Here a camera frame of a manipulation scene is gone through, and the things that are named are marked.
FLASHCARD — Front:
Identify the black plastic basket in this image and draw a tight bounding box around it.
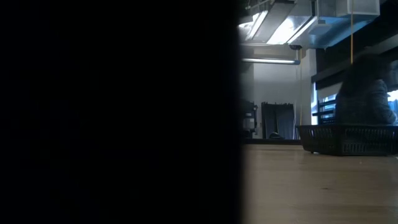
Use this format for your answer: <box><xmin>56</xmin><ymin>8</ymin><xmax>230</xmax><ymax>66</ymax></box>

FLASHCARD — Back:
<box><xmin>295</xmin><ymin>124</ymin><xmax>398</xmax><ymax>157</ymax></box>

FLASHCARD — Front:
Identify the black cabinet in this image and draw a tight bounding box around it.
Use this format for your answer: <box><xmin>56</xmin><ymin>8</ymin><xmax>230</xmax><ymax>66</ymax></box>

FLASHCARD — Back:
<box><xmin>241</xmin><ymin>99</ymin><xmax>259</xmax><ymax>140</ymax></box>

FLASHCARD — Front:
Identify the black folding panel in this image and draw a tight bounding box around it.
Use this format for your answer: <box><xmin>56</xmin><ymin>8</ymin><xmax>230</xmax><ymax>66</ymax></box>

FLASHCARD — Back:
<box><xmin>260</xmin><ymin>101</ymin><xmax>295</xmax><ymax>140</ymax></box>

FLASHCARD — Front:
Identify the fluorescent tube light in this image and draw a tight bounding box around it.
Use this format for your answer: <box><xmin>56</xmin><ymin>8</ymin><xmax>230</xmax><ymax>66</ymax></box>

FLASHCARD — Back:
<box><xmin>241</xmin><ymin>57</ymin><xmax>301</xmax><ymax>65</ymax></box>

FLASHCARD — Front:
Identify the black mesh rack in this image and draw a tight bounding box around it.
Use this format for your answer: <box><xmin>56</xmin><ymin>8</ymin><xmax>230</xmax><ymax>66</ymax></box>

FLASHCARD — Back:
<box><xmin>312</xmin><ymin>108</ymin><xmax>338</xmax><ymax>126</ymax></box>

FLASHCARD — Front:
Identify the person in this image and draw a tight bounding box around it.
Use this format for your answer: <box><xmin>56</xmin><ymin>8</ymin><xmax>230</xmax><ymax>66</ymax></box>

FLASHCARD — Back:
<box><xmin>334</xmin><ymin>54</ymin><xmax>398</xmax><ymax>126</ymax></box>

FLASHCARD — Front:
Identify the yellow hanging cable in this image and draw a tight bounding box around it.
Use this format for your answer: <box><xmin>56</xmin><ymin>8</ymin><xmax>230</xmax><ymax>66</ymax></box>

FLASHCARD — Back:
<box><xmin>349</xmin><ymin>0</ymin><xmax>355</xmax><ymax>65</ymax></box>
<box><xmin>298</xmin><ymin>49</ymin><xmax>303</xmax><ymax>126</ymax></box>

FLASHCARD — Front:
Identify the silver ventilation duct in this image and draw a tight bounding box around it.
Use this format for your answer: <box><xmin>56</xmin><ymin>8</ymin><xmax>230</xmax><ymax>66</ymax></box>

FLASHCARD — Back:
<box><xmin>239</xmin><ymin>0</ymin><xmax>382</xmax><ymax>50</ymax></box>

